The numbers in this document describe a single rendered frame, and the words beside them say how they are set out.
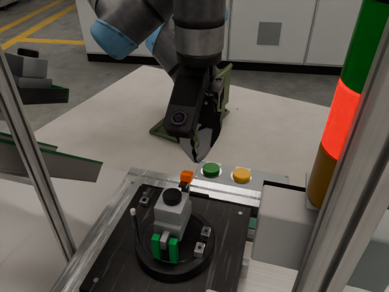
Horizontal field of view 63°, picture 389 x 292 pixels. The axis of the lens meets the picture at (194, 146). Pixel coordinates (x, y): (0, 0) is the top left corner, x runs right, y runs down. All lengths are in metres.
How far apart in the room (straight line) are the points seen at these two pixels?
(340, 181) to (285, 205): 0.08
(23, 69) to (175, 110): 0.24
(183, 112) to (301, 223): 0.25
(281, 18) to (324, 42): 0.50
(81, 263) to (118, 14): 0.42
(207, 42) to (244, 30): 2.98
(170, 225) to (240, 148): 0.52
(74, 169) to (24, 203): 0.29
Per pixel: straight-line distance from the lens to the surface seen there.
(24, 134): 0.49
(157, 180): 0.73
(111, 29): 0.56
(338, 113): 0.23
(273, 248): 0.32
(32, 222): 0.85
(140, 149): 0.98
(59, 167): 0.60
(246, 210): 0.65
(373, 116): 0.19
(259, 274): 0.63
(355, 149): 0.20
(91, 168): 0.67
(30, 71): 0.56
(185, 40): 0.48
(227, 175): 0.73
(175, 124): 0.45
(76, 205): 0.85
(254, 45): 3.50
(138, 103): 1.22
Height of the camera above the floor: 1.45
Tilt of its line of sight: 37 degrees down
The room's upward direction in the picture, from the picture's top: straight up
